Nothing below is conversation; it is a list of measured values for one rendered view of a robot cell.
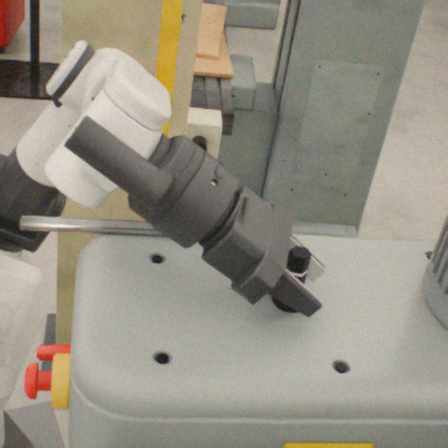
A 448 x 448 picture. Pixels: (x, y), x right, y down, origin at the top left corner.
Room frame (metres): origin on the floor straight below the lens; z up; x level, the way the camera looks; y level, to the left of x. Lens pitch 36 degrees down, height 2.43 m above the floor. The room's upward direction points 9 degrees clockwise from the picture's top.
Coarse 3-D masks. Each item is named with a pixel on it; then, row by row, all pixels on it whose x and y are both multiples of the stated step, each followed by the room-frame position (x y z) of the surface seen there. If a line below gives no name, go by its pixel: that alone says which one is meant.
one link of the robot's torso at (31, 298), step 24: (0, 240) 0.91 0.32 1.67; (0, 264) 0.87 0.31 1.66; (24, 264) 0.89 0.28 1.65; (0, 288) 0.85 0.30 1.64; (24, 288) 0.86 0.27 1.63; (0, 312) 0.83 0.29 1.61; (24, 312) 0.84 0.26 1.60; (24, 336) 0.84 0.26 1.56; (24, 360) 0.83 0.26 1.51; (0, 408) 0.78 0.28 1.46
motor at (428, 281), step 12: (444, 228) 0.69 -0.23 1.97; (444, 240) 0.68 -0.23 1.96; (444, 252) 0.67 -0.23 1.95; (432, 264) 0.70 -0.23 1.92; (444, 264) 0.66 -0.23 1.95; (432, 276) 0.68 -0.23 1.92; (444, 276) 0.66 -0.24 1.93; (432, 288) 0.66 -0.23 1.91; (444, 288) 0.64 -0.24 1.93; (432, 300) 0.65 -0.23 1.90; (444, 300) 0.64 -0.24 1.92; (444, 312) 0.63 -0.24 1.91; (444, 324) 0.63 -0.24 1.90
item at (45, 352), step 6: (42, 348) 0.68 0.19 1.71; (48, 348) 0.68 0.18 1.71; (54, 348) 0.68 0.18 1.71; (60, 348) 0.68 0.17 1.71; (66, 348) 0.68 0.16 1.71; (36, 354) 0.67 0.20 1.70; (42, 354) 0.67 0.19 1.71; (48, 354) 0.67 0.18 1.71; (54, 354) 0.67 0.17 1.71; (42, 360) 0.67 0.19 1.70; (48, 360) 0.67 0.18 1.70
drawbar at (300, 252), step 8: (296, 248) 0.63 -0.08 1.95; (304, 248) 0.64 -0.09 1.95; (296, 256) 0.62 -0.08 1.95; (304, 256) 0.62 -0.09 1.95; (288, 264) 0.63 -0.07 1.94; (296, 264) 0.62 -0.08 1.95; (304, 264) 0.62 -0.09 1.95; (296, 272) 0.62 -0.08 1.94; (304, 280) 0.63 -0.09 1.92; (280, 304) 0.63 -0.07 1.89; (288, 312) 0.62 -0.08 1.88; (296, 312) 0.63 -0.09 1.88
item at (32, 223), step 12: (24, 216) 0.69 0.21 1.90; (36, 216) 0.69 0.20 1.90; (24, 228) 0.67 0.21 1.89; (36, 228) 0.67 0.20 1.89; (48, 228) 0.68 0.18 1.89; (60, 228) 0.68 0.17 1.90; (72, 228) 0.68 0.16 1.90; (84, 228) 0.68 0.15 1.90; (96, 228) 0.69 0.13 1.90; (108, 228) 0.69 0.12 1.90; (120, 228) 0.69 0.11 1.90; (132, 228) 0.70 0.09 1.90; (144, 228) 0.70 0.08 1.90; (156, 228) 0.70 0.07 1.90
